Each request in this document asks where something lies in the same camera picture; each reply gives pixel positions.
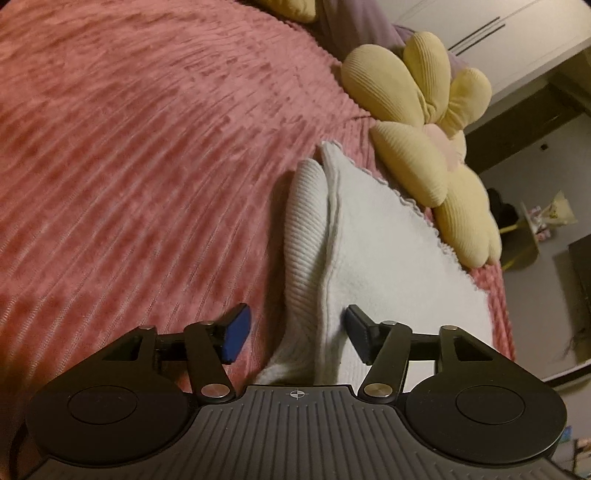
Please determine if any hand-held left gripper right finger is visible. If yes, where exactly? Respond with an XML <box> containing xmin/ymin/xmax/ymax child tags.
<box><xmin>344</xmin><ymin>304</ymin><xmax>496</xmax><ymax>401</ymax></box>

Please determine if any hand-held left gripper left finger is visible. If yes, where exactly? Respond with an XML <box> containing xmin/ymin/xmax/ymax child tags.
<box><xmin>98</xmin><ymin>303</ymin><xmax>253</xmax><ymax>401</ymax></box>

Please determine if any white ribbed sweater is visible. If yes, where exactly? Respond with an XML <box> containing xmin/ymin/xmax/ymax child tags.
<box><xmin>252</xmin><ymin>140</ymin><xmax>494</xmax><ymax>387</ymax></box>

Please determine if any black bag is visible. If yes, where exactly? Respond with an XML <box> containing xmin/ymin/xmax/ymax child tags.
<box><xmin>485</xmin><ymin>186</ymin><xmax>519</xmax><ymax>228</ymax></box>

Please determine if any yellow side table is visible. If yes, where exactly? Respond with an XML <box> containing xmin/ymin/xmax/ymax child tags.
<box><xmin>500</xmin><ymin>202</ymin><xmax>544</xmax><ymax>274</ymax></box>

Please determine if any pink ribbed blanket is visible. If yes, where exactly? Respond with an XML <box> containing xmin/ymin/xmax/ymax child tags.
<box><xmin>0</xmin><ymin>0</ymin><xmax>517</xmax><ymax>409</ymax></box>

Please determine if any yellow flower pillow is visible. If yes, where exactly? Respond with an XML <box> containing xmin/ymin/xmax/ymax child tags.
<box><xmin>341</xmin><ymin>30</ymin><xmax>505</xmax><ymax>269</ymax></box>

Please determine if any wrapped flower bouquet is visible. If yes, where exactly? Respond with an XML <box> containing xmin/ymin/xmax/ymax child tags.
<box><xmin>530</xmin><ymin>191</ymin><xmax>579</xmax><ymax>241</ymax></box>

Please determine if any dark television screen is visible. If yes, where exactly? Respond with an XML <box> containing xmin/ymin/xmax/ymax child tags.
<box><xmin>567</xmin><ymin>239</ymin><xmax>591</xmax><ymax>298</ymax></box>

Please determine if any purple pillow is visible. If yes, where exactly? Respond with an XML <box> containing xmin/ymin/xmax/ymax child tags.
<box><xmin>318</xmin><ymin>0</ymin><xmax>467</xmax><ymax>70</ymax></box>

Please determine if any white wardrobe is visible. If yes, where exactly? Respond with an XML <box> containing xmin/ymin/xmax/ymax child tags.
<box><xmin>392</xmin><ymin>0</ymin><xmax>591</xmax><ymax>99</ymax></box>

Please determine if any yellow ribbed cushion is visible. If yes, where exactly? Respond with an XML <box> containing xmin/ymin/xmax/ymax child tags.
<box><xmin>257</xmin><ymin>0</ymin><xmax>319</xmax><ymax>25</ymax></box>

